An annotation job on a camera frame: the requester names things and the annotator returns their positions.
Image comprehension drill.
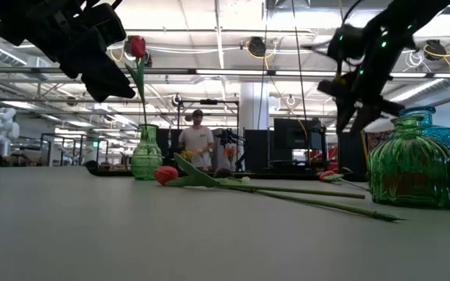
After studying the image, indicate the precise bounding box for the white pillar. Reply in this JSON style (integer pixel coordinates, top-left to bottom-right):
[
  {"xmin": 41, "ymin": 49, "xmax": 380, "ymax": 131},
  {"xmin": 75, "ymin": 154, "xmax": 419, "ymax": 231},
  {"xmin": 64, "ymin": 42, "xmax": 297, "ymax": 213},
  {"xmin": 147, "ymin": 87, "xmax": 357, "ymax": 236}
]
[{"xmin": 239, "ymin": 81, "xmax": 270, "ymax": 130}]

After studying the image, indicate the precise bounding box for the yellow hanging cable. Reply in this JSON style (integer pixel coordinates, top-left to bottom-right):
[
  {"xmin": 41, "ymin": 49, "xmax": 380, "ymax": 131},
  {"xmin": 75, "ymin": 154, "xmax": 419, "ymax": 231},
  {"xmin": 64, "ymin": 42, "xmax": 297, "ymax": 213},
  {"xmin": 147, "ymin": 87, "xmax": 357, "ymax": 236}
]
[{"xmin": 337, "ymin": 0, "xmax": 370, "ymax": 169}]

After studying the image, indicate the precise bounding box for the blue glass vase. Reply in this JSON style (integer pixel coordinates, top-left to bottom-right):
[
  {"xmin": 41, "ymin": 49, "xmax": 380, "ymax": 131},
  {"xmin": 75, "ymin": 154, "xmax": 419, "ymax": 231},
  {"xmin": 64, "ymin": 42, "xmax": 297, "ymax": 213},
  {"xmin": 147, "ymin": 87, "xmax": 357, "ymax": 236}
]
[{"xmin": 399, "ymin": 105, "xmax": 450, "ymax": 155}]

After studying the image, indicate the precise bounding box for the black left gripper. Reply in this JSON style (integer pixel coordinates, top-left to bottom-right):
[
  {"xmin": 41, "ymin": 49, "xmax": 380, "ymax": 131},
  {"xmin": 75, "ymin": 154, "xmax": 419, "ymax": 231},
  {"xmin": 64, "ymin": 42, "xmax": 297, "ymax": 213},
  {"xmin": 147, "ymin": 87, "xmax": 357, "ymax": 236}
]
[{"xmin": 25, "ymin": 0, "xmax": 136, "ymax": 103}]

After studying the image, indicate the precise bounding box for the black computer monitor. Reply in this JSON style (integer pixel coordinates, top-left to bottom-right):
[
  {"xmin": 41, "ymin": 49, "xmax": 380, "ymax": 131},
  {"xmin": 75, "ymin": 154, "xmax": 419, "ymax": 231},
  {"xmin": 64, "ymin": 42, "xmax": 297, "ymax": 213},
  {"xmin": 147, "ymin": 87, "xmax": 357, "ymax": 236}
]
[{"xmin": 273, "ymin": 117, "xmax": 324, "ymax": 151}]

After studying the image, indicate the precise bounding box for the long ceiling light strip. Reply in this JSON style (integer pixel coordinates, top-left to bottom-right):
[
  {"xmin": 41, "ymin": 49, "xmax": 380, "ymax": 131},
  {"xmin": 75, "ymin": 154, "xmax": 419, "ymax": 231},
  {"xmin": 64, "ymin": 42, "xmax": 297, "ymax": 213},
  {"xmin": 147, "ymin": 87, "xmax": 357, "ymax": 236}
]
[{"xmin": 195, "ymin": 69, "xmax": 450, "ymax": 78}]

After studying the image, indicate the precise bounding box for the white humanoid robot figure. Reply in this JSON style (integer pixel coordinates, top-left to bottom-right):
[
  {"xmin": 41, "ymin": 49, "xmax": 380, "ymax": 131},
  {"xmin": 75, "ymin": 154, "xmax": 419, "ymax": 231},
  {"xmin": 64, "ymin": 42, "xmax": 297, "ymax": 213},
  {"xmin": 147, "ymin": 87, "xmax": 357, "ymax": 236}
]
[{"xmin": 0, "ymin": 107, "xmax": 20, "ymax": 157}]

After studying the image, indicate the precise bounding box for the black artificial tulip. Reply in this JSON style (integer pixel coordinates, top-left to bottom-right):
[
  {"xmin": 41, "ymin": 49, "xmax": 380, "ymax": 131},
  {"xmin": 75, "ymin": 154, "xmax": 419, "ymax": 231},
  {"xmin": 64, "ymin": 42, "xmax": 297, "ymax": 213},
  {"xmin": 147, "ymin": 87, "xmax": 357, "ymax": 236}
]
[{"xmin": 213, "ymin": 167, "xmax": 405, "ymax": 223}]

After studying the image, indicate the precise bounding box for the person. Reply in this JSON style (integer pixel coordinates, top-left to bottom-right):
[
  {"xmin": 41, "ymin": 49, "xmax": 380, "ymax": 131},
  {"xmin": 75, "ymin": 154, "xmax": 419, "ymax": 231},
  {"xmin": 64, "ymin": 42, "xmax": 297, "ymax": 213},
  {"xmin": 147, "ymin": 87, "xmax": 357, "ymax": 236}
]
[{"xmin": 177, "ymin": 108, "xmax": 215, "ymax": 172}]

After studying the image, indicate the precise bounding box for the black workstation frame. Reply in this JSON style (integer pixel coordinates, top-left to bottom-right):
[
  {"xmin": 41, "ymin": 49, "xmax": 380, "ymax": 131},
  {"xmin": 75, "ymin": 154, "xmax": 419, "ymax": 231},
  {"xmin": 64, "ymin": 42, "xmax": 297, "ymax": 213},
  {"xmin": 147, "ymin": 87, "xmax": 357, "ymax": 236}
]
[{"xmin": 176, "ymin": 98, "xmax": 241, "ymax": 173}]

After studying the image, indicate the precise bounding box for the patterned tapestry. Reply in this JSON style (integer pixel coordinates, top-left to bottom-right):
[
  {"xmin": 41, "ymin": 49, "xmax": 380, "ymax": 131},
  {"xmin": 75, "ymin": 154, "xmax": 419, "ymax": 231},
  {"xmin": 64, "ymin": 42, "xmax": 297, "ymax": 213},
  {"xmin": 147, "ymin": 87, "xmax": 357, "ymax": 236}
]
[{"xmin": 366, "ymin": 131, "xmax": 393, "ymax": 162}]

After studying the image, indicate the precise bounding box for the black partition panel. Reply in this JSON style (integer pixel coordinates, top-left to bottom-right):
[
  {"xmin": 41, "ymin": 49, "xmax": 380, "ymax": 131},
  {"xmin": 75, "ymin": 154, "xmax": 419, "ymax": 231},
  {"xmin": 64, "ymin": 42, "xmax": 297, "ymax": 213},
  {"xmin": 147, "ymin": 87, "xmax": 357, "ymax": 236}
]
[
  {"xmin": 337, "ymin": 130, "xmax": 368, "ymax": 177},
  {"xmin": 244, "ymin": 129, "xmax": 270, "ymax": 173}
]

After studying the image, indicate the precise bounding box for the black hanging cable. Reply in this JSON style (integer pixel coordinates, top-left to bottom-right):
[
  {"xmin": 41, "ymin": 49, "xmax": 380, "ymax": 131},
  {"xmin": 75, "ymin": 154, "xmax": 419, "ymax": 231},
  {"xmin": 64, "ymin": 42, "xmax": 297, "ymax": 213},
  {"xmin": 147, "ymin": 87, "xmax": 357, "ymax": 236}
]
[{"xmin": 290, "ymin": 0, "xmax": 313, "ymax": 165}]

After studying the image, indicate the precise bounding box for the slim green glass vase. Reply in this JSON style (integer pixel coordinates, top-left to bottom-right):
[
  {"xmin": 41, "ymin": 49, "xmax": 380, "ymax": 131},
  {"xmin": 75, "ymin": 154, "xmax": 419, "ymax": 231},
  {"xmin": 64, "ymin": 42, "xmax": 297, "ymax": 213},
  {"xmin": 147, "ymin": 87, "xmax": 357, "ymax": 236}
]
[{"xmin": 130, "ymin": 123, "xmax": 164, "ymax": 181}]

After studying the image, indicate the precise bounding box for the black table frame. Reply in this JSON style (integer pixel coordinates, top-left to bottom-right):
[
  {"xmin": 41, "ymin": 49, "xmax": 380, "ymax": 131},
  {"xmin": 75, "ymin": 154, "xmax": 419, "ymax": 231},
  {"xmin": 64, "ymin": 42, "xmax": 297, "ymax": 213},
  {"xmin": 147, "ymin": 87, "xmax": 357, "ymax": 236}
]
[{"xmin": 85, "ymin": 159, "xmax": 369, "ymax": 183}]

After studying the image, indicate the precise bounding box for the squat green glass vase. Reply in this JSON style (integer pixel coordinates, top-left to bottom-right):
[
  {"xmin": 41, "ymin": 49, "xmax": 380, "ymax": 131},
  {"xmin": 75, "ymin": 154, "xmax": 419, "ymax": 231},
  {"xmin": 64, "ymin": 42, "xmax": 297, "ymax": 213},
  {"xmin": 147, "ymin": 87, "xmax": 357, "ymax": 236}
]
[{"xmin": 367, "ymin": 116, "xmax": 450, "ymax": 210}]

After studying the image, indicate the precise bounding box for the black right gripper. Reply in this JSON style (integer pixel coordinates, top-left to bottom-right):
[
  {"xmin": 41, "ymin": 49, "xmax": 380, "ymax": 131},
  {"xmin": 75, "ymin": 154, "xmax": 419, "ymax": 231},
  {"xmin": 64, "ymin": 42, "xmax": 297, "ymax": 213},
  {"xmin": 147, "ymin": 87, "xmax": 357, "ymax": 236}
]
[{"xmin": 317, "ymin": 69, "xmax": 405, "ymax": 135}]

